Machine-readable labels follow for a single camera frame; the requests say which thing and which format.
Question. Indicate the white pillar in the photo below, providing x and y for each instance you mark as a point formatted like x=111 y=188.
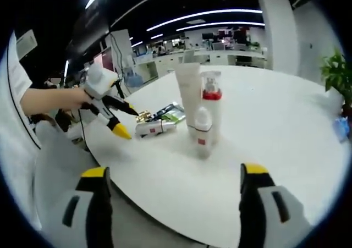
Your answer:
x=122 y=47
x=277 y=33

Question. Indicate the blue silver skincare sachet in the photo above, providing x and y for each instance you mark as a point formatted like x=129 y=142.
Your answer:
x=167 y=109

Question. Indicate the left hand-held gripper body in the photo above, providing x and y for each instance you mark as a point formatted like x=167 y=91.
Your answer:
x=100 y=83

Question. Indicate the gold foil skincare sachet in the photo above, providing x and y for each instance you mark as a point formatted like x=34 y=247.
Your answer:
x=143 y=116

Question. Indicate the small white red-label skincare bottle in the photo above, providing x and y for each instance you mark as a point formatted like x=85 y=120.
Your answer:
x=154 y=129
x=203 y=138

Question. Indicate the row of white office desks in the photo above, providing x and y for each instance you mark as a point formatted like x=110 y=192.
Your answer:
x=220 y=58

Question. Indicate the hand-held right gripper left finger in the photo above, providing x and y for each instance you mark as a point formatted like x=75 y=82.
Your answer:
x=82 y=217

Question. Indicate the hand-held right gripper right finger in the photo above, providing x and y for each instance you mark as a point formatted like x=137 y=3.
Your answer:
x=264 y=217

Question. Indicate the person's left hand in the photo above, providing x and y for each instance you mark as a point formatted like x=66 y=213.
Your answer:
x=77 y=99

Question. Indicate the green potted plant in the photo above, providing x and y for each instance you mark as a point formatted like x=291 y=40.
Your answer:
x=336 y=72

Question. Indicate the person's white shirt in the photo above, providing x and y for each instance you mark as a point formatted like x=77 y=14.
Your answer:
x=16 y=162

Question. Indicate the white office chair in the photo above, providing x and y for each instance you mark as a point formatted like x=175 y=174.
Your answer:
x=188 y=56

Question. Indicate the large white skincare tube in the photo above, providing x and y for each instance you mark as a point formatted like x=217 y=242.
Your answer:
x=188 y=94

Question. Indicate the blue plastic pack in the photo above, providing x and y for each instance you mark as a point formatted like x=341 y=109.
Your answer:
x=341 y=129

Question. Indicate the blue water jug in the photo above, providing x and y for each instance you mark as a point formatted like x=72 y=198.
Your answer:
x=134 y=81

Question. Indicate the white red-collar skincare pump bottle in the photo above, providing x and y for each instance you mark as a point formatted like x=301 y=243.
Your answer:
x=215 y=116

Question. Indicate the ceiling air conditioner unit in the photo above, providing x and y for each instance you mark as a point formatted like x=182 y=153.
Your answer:
x=26 y=43

